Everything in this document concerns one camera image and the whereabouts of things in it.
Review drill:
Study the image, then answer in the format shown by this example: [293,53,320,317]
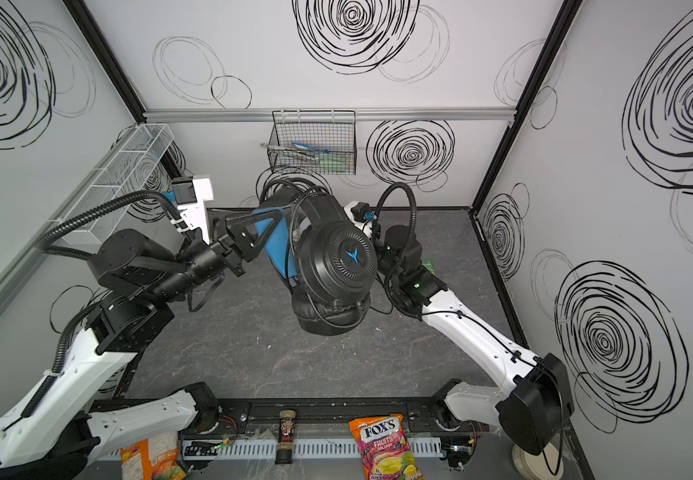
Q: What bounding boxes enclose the black headphones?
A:
[254,177,378,336]

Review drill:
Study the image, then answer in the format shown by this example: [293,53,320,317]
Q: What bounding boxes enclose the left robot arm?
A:
[0,192,284,479]

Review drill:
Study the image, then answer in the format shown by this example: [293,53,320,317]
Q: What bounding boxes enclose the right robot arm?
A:
[372,182,575,477]

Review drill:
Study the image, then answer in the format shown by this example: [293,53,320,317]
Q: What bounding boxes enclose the green snack packet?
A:
[422,260,436,275]

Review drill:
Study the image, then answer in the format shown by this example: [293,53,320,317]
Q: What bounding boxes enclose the small dark spice bottle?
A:
[274,410,296,465]

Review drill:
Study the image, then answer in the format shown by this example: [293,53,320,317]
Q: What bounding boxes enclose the orange snack bag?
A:
[120,431,188,480]

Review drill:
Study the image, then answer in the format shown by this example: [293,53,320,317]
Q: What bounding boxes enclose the Fox's fruits candy bag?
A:
[349,414,425,480]

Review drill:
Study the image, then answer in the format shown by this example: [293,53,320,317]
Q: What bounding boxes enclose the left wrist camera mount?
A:
[166,175,214,244]

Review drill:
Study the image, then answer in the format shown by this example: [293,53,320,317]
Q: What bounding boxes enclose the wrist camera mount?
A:
[344,201,377,239]
[166,175,214,244]

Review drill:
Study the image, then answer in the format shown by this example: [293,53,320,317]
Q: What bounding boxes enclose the black wire basket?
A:
[266,109,358,171]

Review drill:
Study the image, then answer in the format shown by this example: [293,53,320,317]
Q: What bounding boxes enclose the items in wire basket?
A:
[264,142,357,175]

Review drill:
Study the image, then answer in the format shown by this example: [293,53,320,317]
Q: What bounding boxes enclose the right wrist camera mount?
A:
[344,201,377,239]

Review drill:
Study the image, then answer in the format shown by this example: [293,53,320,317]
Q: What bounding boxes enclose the clear acrylic wall shelf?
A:
[56,124,174,248]

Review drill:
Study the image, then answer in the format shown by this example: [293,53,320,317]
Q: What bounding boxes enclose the white slotted cable duct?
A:
[96,436,444,462]

